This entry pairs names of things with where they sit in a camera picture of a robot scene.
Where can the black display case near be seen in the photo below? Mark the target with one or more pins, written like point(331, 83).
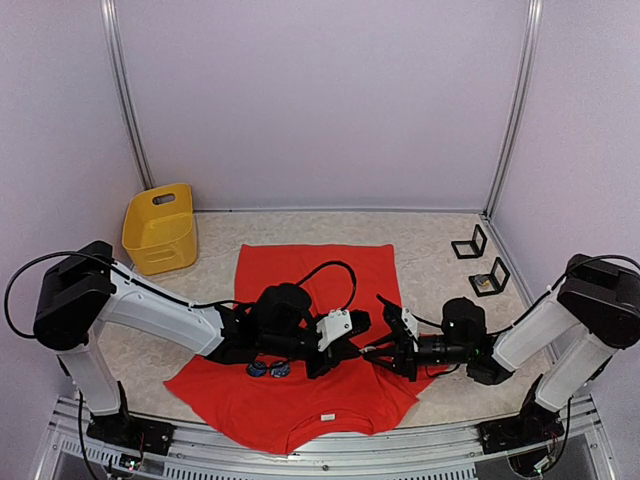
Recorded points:
point(492, 283)

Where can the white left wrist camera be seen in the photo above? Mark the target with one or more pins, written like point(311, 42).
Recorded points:
point(341, 324)

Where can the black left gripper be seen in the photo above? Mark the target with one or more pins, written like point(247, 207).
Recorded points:
point(337, 352)

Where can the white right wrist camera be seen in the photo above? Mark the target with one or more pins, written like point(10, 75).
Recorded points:
point(400, 322)

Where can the dark blue round brooch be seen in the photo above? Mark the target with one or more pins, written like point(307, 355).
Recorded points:
point(280, 369)

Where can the aluminium corner post left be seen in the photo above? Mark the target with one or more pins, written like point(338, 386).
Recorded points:
point(108, 9)

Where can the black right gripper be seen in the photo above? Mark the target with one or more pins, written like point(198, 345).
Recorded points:
point(404, 362)

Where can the black display case far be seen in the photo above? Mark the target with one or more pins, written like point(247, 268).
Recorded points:
point(473, 248)

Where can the aluminium corner post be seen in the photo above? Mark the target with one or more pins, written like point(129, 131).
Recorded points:
point(517, 106)
point(108, 9)

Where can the aluminium front rail frame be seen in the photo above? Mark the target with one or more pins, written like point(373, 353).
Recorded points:
point(198, 452)

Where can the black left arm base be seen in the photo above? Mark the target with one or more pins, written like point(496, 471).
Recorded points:
point(134, 433)

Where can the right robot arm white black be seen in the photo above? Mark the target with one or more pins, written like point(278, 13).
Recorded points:
point(597, 295)

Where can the black display case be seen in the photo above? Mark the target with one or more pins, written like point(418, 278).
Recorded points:
point(492, 283)
point(473, 248)

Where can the yellow plastic basket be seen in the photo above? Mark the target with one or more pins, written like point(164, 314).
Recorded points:
point(159, 232)

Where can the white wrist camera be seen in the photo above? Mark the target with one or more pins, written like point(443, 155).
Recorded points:
point(341, 324)
point(400, 322)

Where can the red t-shirt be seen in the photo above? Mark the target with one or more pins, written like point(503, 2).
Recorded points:
point(278, 415)

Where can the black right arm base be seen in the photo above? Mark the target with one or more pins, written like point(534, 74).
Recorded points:
point(519, 431)

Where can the aluminium corner post right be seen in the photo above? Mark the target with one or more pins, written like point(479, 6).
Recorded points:
point(517, 106)

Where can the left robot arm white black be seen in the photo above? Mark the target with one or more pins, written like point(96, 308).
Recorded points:
point(87, 287)

